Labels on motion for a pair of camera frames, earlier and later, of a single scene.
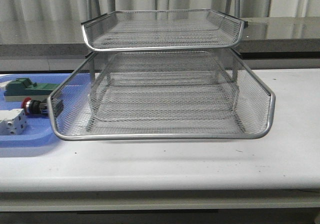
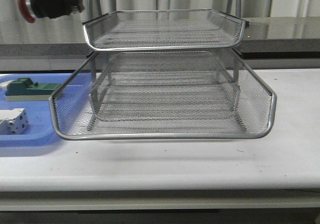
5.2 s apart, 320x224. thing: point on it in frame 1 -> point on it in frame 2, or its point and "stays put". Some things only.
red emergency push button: (34, 106) -> (24, 1)
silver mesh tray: (161, 95) stays put
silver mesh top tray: (161, 29) stays put
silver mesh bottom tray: (164, 102) stays put
